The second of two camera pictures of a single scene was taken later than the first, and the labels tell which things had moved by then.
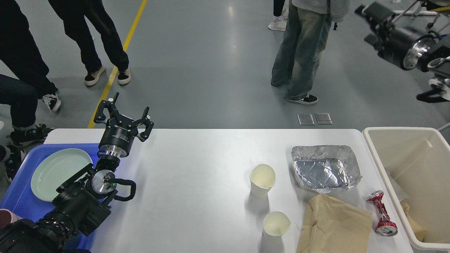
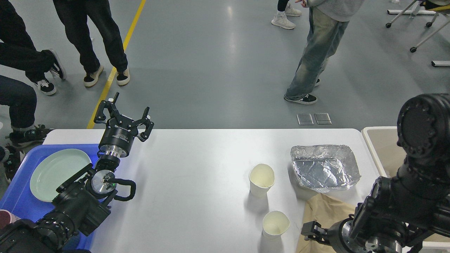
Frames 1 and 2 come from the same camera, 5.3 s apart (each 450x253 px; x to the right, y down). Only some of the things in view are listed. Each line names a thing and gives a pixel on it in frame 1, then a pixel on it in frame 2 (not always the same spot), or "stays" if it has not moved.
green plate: x=55 y=168 stays
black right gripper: x=404 y=50 → x=333 y=235
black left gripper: x=117 y=139 stays
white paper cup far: x=262 y=178 stays
